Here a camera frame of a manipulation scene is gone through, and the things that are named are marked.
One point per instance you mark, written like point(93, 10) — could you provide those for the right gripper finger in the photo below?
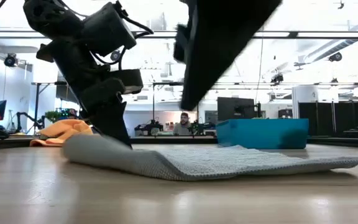
point(204, 81)

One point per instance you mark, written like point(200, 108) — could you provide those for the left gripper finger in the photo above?
point(110, 124)
point(124, 112)

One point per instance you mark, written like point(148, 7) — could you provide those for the teal plastic basket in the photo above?
point(259, 133)

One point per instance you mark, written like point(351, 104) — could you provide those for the grey microfiber towel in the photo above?
point(197, 165)

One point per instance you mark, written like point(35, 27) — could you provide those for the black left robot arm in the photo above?
point(51, 18)

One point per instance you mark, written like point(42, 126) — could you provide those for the black background robot arm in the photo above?
point(26, 118)

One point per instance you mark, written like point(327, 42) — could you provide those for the orange microfiber towel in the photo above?
point(64, 129)

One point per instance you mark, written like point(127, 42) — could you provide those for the person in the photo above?
point(72, 112)
point(183, 126)

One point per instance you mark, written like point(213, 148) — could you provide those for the black background screen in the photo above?
point(65, 93)

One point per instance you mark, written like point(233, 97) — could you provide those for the small background potted plant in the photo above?
point(53, 115)

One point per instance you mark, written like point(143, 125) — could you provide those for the long ceiling light strip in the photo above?
point(322, 34)

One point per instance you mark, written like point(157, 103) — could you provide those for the white pillar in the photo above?
point(304, 99)

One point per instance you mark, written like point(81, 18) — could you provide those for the black cabinet row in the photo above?
point(322, 113)

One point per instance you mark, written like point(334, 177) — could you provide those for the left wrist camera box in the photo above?
point(129, 81)

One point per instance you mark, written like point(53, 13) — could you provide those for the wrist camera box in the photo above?
point(129, 81)
point(182, 43)

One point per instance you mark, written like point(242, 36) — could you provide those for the black background rig frame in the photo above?
point(163, 83)

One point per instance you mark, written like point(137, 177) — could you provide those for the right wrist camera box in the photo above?
point(182, 43)

